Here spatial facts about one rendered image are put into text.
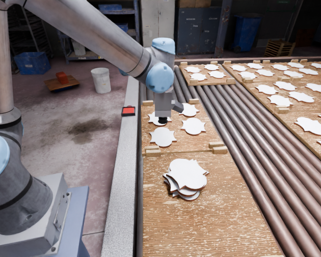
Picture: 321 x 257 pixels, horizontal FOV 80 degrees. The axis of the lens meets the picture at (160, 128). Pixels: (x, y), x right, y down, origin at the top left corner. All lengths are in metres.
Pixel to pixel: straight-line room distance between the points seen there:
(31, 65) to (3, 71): 4.38
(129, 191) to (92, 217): 1.10
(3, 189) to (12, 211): 0.07
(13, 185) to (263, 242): 0.64
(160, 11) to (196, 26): 1.01
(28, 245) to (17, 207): 0.11
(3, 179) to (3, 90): 0.21
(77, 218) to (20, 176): 0.25
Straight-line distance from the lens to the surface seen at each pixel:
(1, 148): 0.54
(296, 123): 1.15
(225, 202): 0.67
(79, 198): 0.78
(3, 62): 0.59
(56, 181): 0.71
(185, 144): 0.83
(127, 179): 0.73
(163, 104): 0.71
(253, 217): 0.67
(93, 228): 1.72
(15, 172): 0.57
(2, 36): 0.57
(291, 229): 0.74
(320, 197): 0.86
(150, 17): 5.28
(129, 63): 0.46
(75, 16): 0.42
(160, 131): 0.88
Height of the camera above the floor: 1.47
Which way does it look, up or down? 36 degrees down
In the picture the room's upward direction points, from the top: straight up
